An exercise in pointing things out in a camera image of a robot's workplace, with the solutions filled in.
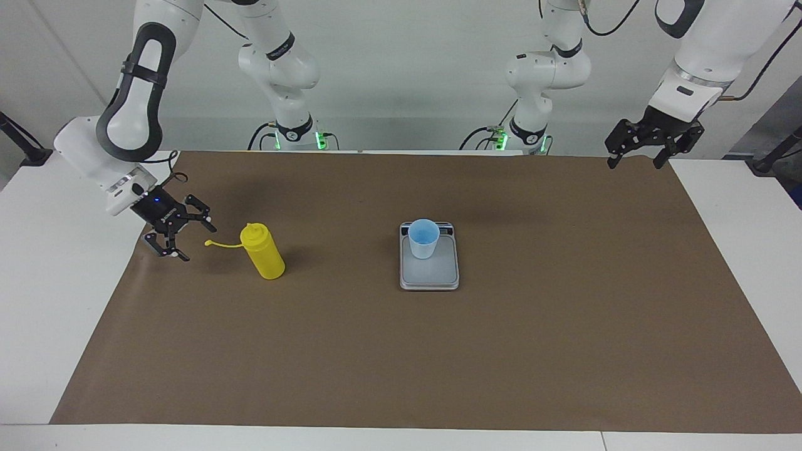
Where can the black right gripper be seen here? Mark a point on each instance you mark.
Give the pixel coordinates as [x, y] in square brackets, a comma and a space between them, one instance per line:
[160, 210]

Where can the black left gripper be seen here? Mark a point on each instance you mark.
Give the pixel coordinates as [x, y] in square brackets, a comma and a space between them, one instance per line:
[664, 128]

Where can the yellow squeeze bottle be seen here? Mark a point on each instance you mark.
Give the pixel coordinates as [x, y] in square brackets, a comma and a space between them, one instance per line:
[266, 257]

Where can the light blue plastic cup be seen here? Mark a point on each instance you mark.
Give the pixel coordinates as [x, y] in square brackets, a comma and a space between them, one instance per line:
[424, 241]

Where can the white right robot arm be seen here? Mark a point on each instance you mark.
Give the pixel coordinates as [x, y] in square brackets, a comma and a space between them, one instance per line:
[131, 125]

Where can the silver digital kitchen scale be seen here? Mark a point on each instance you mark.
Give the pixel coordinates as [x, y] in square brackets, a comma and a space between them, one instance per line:
[429, 275]

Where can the brown table mat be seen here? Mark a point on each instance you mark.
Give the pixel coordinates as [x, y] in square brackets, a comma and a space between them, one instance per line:
[313, 344]

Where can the black camera stand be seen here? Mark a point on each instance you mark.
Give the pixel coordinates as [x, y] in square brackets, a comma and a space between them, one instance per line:
[764, 165]
[34, 156]

